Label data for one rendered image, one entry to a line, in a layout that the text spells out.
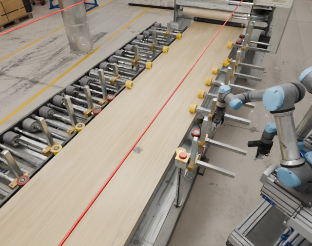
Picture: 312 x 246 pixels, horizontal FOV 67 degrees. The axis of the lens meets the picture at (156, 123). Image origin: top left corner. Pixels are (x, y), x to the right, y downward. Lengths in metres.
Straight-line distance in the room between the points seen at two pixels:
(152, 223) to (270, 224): 1.12
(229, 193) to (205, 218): 0.42
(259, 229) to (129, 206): 1.27
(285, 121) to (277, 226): 1.31
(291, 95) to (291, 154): 0.30
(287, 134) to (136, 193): 0.95
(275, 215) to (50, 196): 1.89
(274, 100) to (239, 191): 1.65
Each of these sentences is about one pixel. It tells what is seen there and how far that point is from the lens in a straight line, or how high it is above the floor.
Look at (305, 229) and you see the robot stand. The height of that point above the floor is 0.95.
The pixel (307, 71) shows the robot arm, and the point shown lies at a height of 1.55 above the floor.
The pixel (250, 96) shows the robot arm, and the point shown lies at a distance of 1.67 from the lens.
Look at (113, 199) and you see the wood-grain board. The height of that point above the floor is 0.90.
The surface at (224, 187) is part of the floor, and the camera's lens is 2.78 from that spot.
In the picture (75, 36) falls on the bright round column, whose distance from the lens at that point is 5.41.
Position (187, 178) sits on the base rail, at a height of 0.70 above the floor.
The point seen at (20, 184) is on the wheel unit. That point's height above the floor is 0.91.
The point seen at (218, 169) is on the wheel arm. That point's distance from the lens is 1.80.
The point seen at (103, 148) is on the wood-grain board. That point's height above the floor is 0.90.
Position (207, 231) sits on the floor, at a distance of 2.50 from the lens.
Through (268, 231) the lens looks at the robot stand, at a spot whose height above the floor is 0.21.
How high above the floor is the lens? 2.25
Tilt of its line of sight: 42 degrees down
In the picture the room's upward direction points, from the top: 1 degrees counter-clockwise
